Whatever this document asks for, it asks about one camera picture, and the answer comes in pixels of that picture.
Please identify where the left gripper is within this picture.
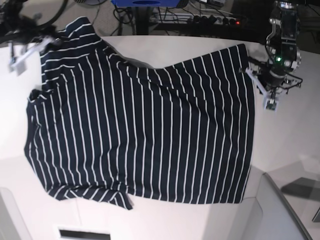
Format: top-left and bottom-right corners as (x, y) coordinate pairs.
(239, 6), (303, 112)

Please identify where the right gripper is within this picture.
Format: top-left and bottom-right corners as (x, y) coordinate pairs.
(0, 13), (59, 75)

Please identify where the navy white striped t-shirt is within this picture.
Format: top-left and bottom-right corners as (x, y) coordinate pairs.
(24, 17), (255, 210)

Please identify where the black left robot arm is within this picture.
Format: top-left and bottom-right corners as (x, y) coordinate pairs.
(239, 0), (304, 111)

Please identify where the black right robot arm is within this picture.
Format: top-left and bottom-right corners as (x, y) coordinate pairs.
(0, 0), (68, 76)

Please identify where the blue bin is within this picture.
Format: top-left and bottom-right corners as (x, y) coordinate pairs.
(111, 0), (180, 7)

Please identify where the white power strip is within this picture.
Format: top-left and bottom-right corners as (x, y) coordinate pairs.
(149, 12), (246, 27)

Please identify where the black table leg post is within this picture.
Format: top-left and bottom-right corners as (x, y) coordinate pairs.
(134, 6), (151, 36)

